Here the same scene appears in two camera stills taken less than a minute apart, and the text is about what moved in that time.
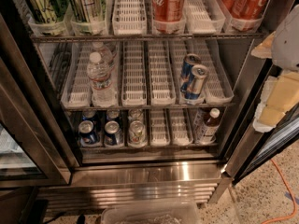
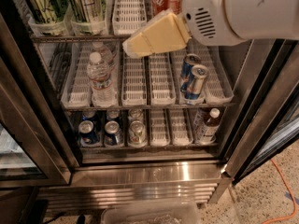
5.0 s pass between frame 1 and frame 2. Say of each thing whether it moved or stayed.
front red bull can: stayed
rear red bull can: stayed
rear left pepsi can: stayed
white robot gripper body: moved
